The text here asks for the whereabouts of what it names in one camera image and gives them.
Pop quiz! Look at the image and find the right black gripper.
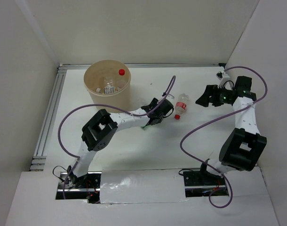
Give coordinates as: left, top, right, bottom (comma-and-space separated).
196, 84, 232, 107

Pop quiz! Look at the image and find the small bottle red label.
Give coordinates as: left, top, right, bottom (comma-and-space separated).
174, 93, 189, 120

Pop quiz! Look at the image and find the green plastic bottle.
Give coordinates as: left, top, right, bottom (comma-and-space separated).
141, 125, 151, 130

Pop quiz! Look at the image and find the clear bottle red label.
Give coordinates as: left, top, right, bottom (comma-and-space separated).
116, 69, 128, 91

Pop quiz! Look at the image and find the clear bottle blue white label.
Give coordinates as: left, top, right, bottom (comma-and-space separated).
104, 76, 117, 94

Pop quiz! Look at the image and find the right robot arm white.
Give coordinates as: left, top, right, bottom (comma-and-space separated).
196, 73, 267, 185

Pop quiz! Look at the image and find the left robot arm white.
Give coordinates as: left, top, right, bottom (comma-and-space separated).
67, 98, 174, 188

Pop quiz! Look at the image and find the beige round plastic bin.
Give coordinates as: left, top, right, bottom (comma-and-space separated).
83, 60, 131, 111

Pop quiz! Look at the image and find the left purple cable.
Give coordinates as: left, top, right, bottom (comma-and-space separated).
57, 75, 177, 200

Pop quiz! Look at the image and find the purple cable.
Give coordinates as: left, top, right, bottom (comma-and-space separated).
57, 75, 177, 200
180, 65, 268, 209

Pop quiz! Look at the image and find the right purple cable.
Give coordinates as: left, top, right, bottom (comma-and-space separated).
180, 65, 268, 209

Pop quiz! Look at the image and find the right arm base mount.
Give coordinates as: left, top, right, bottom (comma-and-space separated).
178, 169, 229, 198

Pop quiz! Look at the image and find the aluminium frame rail back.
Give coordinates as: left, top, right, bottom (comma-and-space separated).
58, 63, 226, 70

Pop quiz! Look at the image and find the aluminium frame rail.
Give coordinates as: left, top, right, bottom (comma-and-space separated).
29, 67, 66, 171
58, 63, 226, 70

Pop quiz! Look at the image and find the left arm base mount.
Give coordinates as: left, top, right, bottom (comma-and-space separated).
52, 166, 102, 204

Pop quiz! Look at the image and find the aluminium frame rail left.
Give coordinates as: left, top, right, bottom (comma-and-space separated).
29, 67, 66, 171

